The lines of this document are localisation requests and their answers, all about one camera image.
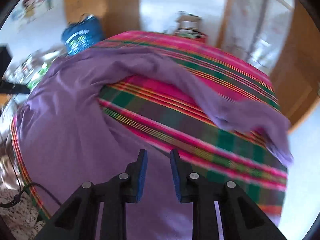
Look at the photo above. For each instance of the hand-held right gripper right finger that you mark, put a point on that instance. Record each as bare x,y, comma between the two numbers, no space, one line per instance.
176,177

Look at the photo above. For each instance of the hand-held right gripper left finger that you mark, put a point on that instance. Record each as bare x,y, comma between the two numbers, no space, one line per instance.
142,177

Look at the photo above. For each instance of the purple fleece pants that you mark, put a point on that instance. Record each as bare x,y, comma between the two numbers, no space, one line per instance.
62,130

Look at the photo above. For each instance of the green white tissue pack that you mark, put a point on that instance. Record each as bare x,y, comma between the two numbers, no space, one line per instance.
40,76

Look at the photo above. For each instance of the plaid bed sheet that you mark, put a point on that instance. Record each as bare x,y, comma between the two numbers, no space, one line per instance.
175,110

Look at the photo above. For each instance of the blue printed tote bag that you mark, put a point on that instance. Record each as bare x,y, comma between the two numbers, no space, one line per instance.
82,35

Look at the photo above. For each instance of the person's speckled fleece clothing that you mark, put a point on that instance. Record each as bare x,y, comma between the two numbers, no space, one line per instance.
22,215

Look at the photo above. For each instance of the wooden wardrobe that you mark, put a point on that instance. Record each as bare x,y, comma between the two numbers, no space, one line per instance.
120,5

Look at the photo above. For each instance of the wooden door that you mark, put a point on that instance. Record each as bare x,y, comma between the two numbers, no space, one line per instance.
295,80

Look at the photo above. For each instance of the labelled cardboard box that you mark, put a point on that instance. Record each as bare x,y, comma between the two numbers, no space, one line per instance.
188,22

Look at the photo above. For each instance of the printed plastic door curtain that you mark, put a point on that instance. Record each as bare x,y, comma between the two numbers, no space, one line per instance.
275,30

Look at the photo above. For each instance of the cartoon wall sticker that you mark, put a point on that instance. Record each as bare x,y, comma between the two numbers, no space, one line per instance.
32,5

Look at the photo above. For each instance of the wooden door frame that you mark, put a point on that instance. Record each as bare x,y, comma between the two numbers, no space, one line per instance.
226,15

